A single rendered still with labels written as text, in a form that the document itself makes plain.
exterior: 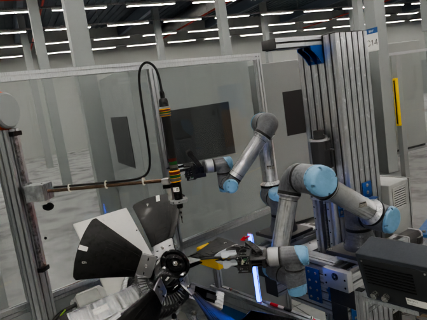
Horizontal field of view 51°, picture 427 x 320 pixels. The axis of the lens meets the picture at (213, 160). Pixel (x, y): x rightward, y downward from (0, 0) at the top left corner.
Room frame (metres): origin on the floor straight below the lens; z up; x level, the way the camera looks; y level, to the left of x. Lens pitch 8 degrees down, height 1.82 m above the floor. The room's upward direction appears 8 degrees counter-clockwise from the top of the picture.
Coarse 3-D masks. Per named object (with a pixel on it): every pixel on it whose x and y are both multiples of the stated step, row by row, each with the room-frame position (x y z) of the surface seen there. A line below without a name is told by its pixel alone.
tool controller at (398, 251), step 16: (368, 240) 1.49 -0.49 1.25; (384, 240) 1.46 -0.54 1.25; (368, 256) 1.41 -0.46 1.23; (384, 256) 1.38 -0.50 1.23; (400, 256) 1.35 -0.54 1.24; (416, 256) 1.33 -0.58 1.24; (368, 272) 1.43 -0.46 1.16; (384, 272) 1.38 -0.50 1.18; (400, 272) 1.33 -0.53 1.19; (416, 272) 1.29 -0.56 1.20; (368, 288) 1.46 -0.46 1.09; (384, 288) 1.40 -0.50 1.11; (400, 288) 1.36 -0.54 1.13; (416, 288) 1.31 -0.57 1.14; (400, 304) 1.38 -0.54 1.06; (416, 304) 1.33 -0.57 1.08
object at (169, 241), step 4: (168, 240) 1.72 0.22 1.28; (172, 240) 1.72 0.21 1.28; (156, 244) 1.74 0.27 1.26; (160, 244) 1.73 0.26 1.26; (164, 244) 1.72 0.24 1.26; (168, 244) 1.71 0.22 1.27; (172, 244) 1.70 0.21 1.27; (156, 248) 1.73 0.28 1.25; (160, 248) 1.72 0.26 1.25; (164, 248) 1.71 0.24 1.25; (168, 248) 1.70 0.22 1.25; (172, 248) 1.69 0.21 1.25; (156, 252) 1.71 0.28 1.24; (160, 252) 1.71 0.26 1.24; (156, 256) 1.70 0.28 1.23; (160, 256) 1.69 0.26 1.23
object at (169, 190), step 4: (164, 180) 1.71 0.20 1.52; (168, 180) 1.71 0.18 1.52; (164, 184) 1.71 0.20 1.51; (168, 184) 1.71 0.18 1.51; (164, 188) 1.71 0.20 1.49; (168, 188) 1.70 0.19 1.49; (172, 188) 1.72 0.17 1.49; (168, 192) 1.71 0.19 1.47; (172, 192) 1.71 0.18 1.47; (168, 196) 1.71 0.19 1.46; (172, 196) 1.71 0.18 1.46; (168, 200) 1.71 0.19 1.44; (172, 200) 1.71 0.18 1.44; (176, 200) 1.70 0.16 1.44; (180, 200) 1.68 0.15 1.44; (184, 200) 1.69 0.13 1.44
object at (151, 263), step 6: (144, 258) 1.63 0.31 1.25; (150, 258) 1.63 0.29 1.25; (156, 258) 1.64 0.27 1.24; (144, 264) 1.63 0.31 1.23; (150, 264) 1.63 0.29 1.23; (138, 270) 1.62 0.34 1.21; (144, 270) 1.63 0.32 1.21; (150, 270) 1.63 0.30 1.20; (144, 276) 1.63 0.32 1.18; (150, 276) 1.63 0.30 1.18
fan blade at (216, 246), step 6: (216, 240) 1.91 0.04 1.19; (222, 240) 1.91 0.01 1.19; (228, 240) 1.91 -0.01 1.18; (210, 246) 1.85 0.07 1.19; (216, 246) 1.84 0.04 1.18; (222, 246) 1.84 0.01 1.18; (228, 246) 1.84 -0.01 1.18; (198, 252) 1.79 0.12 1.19; (204, 252) 1.78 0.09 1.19; (210, 252) 1.77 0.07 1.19; (216, 252) 1.76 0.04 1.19; (204, 258) 1.70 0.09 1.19; (210, 258) 1.70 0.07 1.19; (216, 258) 1.71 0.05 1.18; (222, 258) 1.72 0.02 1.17
